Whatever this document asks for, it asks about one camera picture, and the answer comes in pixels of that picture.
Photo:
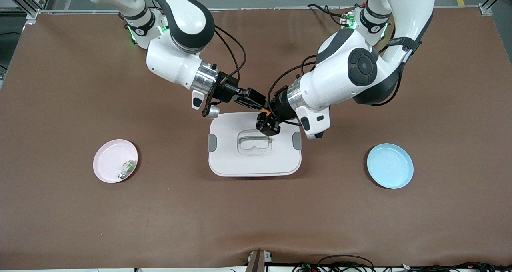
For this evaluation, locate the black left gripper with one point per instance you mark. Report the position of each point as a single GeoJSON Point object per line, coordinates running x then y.
{"type": "Point", "coordinates": [281, 107]}

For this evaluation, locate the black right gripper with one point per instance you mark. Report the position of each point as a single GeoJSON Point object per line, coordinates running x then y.
{"type": "Point", "coordinates": [226, 90]}

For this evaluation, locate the black orange push-button switch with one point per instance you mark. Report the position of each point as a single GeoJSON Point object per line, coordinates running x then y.
{"type": "Point", "coordinates": [262, 112]}

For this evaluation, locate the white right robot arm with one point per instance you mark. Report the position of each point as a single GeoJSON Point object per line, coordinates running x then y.
{"type": "Point", "coordinates": [172, 60]}

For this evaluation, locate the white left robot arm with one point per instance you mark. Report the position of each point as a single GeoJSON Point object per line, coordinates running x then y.
{"type": "Point", "coordinates": [340, 76]}

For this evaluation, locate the white lidded storage box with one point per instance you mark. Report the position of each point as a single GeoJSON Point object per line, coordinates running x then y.
{"type": "Point", "coordinates": [256, 160]}

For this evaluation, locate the blue round plate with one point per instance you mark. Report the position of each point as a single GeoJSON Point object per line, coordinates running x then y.
{"type": "Point", "coordinates": [390, 166]}

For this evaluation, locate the pink round plate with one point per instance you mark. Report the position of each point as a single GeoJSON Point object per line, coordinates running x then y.
{"type": "Point", "coordinates": [108, 160]}

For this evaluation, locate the brown camera mount post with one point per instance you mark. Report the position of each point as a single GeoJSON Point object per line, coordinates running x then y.
{"type": "Point", "coordinates": [256, 262]}

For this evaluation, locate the white green push-button switch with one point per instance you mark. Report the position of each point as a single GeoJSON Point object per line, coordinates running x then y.
{"type": "Point", "coordinates": [127, 169]}

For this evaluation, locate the aluminium frame profile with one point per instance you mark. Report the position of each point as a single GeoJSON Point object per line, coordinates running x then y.
{"type": "Point", "coordinates": [24, 2]}
{"type": "Point", "coordinates": [490, 4]}

